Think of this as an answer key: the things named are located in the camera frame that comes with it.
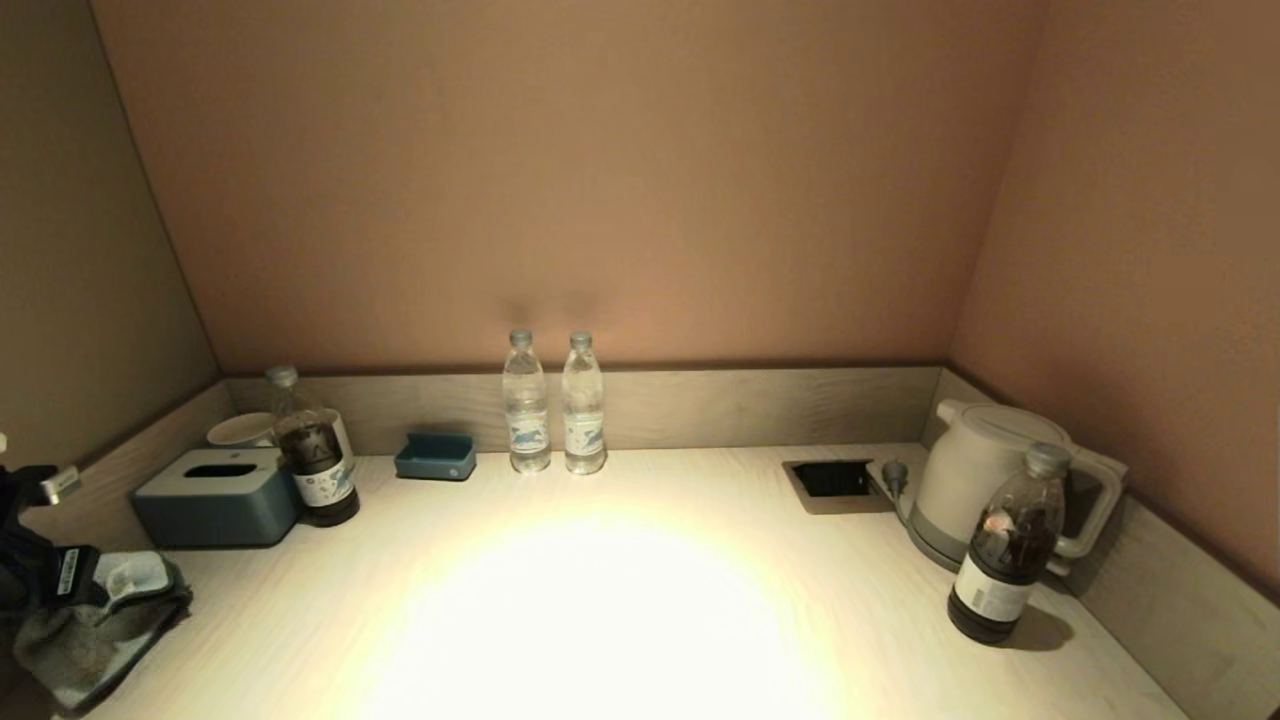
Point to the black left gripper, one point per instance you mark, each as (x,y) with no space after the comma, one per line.
(45,575)

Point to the grey kettle plug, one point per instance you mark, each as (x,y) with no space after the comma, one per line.
(894,475)

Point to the small blue tray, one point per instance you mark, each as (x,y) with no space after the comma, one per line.
(435,458)

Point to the dark drink bottle white label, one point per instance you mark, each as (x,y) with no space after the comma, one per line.
(1005,560)

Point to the white electric kettle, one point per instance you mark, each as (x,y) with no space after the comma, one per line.
(975,470)

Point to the light blue cleaning cloth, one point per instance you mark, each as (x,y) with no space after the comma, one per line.
(90,640)

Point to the dark drink bottle patterned label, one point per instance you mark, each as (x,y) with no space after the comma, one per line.
(318,470)

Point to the clear water bottle blue label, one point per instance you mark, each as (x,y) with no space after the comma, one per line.
(583,420)
(526,420)

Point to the white ceramic cup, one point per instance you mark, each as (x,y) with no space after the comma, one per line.
(238,430)

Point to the blue grey tissue box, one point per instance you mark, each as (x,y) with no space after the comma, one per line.
(215,505)

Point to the recessed black power socket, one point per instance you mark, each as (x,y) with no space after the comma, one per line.
(830,480)

